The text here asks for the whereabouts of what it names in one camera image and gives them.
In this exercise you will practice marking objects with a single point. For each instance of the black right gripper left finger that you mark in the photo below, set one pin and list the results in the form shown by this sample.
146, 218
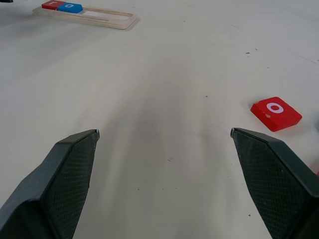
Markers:
49, 189

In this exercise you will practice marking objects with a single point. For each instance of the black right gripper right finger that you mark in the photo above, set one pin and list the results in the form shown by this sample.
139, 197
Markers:
279, 189

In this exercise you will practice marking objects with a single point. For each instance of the red letter o tile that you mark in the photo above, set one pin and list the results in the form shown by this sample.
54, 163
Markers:
286, 119

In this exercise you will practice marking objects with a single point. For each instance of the long wooden letter tray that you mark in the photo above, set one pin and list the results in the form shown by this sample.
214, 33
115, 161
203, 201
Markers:
117, 21

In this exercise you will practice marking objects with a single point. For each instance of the blue letter o tile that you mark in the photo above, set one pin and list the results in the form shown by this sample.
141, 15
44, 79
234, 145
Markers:
74, 9

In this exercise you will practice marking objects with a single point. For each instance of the red letter r tile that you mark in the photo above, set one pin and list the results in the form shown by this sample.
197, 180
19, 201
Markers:
51, 6

